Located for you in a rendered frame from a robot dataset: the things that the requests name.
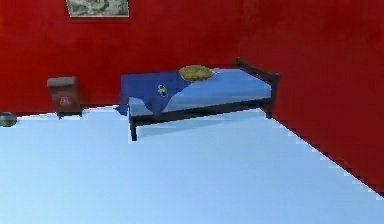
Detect yellow green round pillow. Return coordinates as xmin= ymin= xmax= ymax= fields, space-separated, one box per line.
xmin=178 ymin=64 xmax=215 ymax=83

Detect black framed blue bed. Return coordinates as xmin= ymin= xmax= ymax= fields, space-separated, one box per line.
xmin=127 ymin=57 xmax=281 ymax=142

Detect dark blue blanket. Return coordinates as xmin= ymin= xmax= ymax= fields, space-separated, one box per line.
xmin=114 ymin=71 xmax=192 ymax=117

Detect brown bedside cabinet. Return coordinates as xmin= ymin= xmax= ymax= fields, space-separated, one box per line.
xmin=46 ymin=75 xmax=84 ymax=120

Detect grey green round object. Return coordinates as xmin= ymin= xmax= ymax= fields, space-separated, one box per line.
xmin=0 ymin=112 xmax=18 ymax=128

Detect grey framed wall picture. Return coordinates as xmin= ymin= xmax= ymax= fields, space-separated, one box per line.
xmin=64 ymin=0 xmax=131 ymax=19

